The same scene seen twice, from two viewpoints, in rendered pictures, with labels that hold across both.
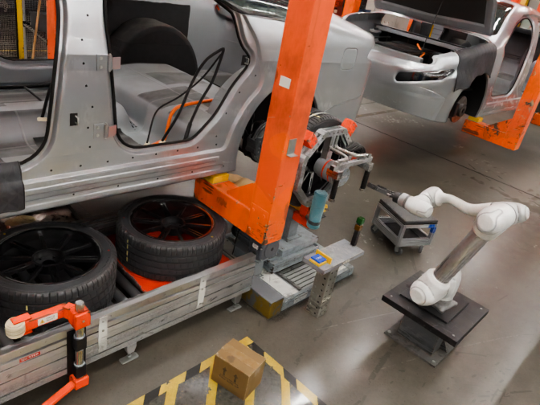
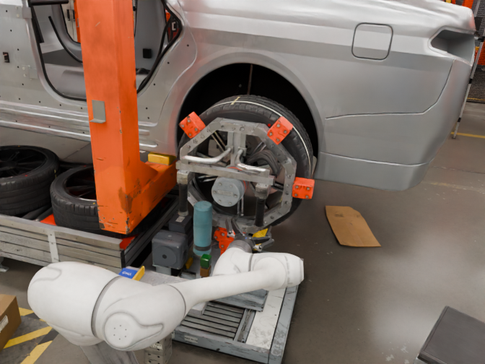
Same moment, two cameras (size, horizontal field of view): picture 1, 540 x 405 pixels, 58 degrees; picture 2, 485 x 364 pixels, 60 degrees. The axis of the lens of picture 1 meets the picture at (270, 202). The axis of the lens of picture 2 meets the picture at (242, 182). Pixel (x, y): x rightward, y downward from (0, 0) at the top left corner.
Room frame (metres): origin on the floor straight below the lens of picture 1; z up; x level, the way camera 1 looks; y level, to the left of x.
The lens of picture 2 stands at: (2.26, -1.92, 1.70)
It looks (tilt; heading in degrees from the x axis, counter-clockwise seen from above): 26 degrees down; 64
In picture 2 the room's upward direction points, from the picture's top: 4 degrees clockwise
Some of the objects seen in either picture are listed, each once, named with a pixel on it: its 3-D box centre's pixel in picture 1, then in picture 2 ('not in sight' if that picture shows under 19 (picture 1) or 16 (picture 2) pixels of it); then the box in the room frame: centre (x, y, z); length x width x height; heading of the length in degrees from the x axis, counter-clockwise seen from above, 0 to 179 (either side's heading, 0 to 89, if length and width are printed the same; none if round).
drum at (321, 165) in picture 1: (331, 170); (232, 183); (2.99, -0.36, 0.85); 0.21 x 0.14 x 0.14; 50
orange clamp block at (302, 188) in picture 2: not in sight; (302, 188); (3.28, -0.50, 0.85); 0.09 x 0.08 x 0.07; 140
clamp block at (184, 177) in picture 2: (334, 173); (185, 174); (2.77, -0.35, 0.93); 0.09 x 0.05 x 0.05; 50
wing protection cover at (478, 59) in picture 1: (469, 65); not in sight; (5.63, -1.85, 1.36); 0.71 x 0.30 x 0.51; 140
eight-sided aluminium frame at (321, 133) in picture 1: (323, 166); (236, 178); (3.03, -0.30, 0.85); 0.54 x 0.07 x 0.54; 140
